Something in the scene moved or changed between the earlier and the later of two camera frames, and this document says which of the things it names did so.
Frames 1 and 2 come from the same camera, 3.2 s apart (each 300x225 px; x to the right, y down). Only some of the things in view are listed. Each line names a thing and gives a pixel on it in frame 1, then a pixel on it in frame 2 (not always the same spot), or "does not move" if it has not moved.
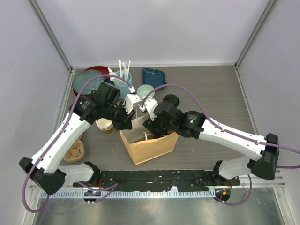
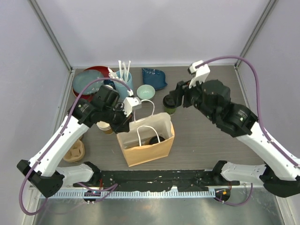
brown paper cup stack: [105, 125] does not move
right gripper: [152, 125] -> [182, 88]
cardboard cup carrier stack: [76, 153] does not move
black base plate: [159, 180] does not move
